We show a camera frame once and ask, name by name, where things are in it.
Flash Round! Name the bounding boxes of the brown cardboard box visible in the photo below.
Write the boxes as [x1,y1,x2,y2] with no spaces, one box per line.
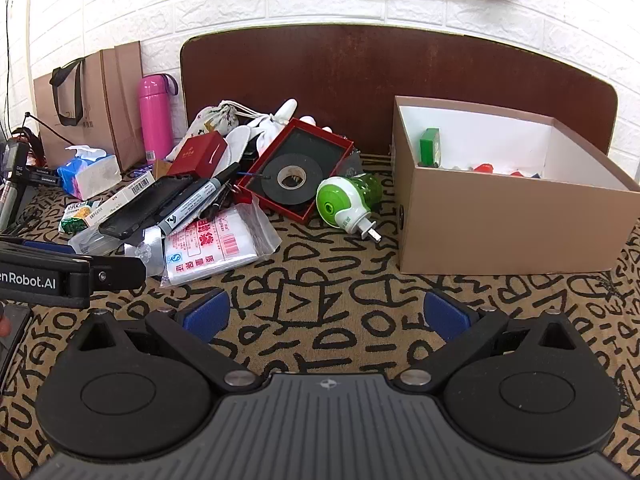
[391,95,640,277]

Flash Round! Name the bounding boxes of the red tray box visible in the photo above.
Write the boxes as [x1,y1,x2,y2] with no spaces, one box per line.
[235,117,356,224]

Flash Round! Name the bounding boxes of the green mosquito repellent plug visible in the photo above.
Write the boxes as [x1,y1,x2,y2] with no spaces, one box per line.
[315,172,384,244]

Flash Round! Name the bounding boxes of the silver foil wrapper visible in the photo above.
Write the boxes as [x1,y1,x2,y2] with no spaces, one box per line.
[124,225,167,279]

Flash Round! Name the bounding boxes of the white gloves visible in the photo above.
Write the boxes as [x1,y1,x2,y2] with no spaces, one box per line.
[224,98,334,162]

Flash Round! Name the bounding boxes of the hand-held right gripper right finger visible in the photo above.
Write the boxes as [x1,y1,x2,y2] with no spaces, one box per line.
[391,289,586,395]

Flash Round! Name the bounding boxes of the small red gift box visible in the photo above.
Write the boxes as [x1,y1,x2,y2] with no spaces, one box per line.
[166,132,229,179]

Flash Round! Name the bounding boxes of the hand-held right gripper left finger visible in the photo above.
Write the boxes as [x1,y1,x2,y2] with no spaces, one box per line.
[65,289,264,395]

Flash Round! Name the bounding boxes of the pink thermos bottle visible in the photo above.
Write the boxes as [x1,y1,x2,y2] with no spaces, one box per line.
[138,73,180,162]

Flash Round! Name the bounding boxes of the black marker pen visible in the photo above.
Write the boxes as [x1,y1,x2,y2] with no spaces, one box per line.
[156,162,242,237]

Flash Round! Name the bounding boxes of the black phone case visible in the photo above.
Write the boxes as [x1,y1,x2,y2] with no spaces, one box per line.
[98,175,194,241]

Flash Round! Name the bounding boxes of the blue tissue pack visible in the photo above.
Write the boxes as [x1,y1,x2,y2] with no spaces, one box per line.
[56,144,123,200]

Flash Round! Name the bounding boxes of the clear plastic package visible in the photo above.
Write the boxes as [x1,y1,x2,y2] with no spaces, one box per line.
[67,227,127,257]

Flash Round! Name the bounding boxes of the black electronic device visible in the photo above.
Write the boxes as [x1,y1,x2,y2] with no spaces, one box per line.
[0,140,57,234]

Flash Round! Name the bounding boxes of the green snack packet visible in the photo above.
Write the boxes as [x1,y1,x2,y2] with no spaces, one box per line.
[58,199,104,235]

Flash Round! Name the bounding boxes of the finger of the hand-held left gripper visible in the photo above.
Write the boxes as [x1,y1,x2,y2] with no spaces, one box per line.
[89,254,148,293]

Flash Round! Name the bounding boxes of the pack of zip bags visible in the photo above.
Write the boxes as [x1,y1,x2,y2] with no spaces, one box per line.
[161,202,283,289]

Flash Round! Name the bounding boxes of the black tape roll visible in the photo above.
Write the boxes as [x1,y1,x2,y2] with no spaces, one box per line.
[248,154,324,206]

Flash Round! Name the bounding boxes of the white barcode box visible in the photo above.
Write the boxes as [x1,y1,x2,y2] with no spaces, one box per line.
[81,170,156,229]

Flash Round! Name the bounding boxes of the brown wooden board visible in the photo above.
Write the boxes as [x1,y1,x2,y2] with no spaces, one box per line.
[179,23,620,162]

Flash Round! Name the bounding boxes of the brown paper bag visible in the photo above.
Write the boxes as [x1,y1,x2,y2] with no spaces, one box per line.
[33,40,147,172]

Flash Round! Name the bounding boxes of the printed drawstring pouch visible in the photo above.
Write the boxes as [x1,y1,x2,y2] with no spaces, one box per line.
[186,100,252,142]

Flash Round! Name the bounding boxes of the small green box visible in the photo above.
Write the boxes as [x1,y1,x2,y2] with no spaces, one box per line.
[418,128,443,168]

